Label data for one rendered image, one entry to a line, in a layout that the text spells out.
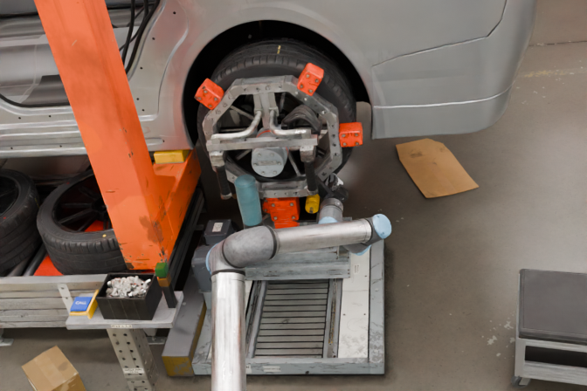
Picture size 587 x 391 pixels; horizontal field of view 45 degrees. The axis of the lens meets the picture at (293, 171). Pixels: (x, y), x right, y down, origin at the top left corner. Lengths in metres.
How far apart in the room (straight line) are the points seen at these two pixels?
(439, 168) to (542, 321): 1.56
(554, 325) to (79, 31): 1.92
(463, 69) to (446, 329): 1.11
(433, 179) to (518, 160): 0.51
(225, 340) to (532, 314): 1.14
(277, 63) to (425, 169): 1.58
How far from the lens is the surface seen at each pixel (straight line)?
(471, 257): 3.49
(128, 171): 2.58
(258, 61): 2.75
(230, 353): 2.30
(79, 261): 3.24
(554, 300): 2.83
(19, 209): 3.54
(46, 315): 3.37
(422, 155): 4.19
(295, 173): 3.04
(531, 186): 3.97
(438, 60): 2.80
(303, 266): 3.24
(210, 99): 2.77
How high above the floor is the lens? 2.30
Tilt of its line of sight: 33 degrees down
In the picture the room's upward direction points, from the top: 9 degrees counter-clockwise
